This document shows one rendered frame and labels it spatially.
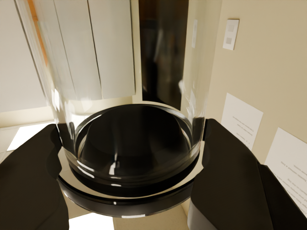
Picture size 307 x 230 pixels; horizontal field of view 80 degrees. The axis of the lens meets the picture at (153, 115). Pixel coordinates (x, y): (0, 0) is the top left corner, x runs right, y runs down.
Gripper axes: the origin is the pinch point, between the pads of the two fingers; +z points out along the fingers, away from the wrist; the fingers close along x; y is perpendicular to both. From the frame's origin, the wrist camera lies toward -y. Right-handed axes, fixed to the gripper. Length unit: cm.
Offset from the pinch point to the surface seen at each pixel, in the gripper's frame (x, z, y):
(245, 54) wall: 40, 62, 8
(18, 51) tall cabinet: -144, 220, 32
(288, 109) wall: 46, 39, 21
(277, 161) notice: 47, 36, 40
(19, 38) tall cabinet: -138, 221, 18
